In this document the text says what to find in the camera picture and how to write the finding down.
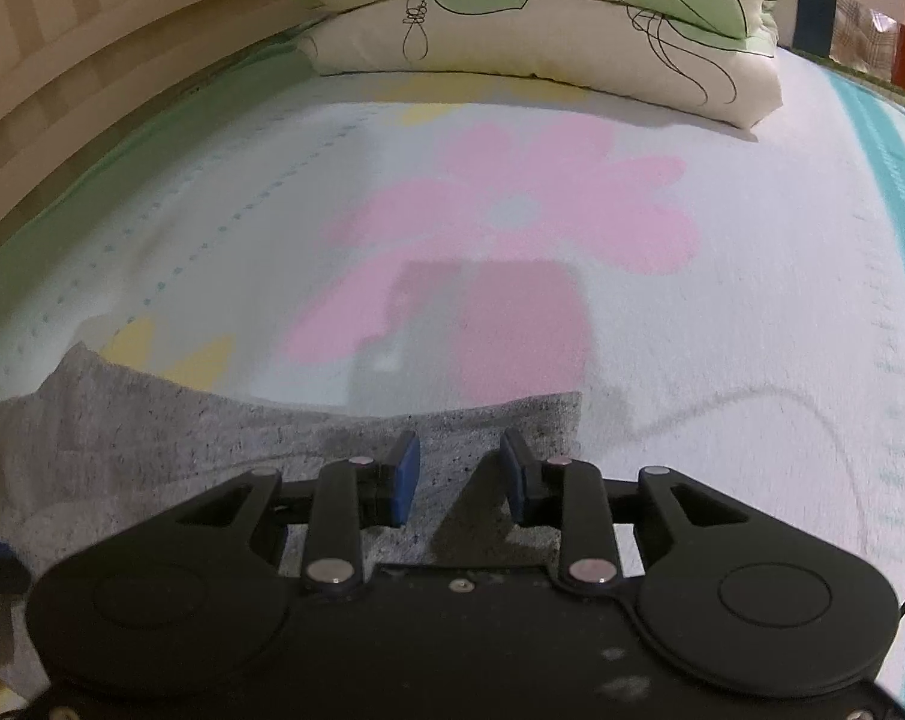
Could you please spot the white wooden bed frame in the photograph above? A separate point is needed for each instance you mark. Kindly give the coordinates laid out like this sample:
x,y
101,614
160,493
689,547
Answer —
x,y
122,60

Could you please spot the plaid cloth cover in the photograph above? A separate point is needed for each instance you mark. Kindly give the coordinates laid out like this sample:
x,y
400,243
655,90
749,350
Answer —
x,y
868,37

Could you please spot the folded leaf print quilt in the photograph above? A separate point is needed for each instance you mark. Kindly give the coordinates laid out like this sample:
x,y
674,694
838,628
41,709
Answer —
x,y
542,37

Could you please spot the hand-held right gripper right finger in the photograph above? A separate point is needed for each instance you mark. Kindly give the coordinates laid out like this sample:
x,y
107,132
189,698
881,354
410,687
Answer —
x,y
515,478

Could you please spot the green mat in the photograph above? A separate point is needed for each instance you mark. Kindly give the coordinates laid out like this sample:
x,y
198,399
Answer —
x,y
876,86

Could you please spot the grey pants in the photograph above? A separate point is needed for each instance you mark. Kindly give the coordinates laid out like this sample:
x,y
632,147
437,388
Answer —
x,y
160,435

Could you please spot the floral pastel bed sheet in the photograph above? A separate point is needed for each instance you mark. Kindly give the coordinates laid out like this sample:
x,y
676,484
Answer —
x,y
722,300

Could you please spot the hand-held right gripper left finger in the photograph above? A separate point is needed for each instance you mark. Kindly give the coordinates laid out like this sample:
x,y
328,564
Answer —
x,y
405,480

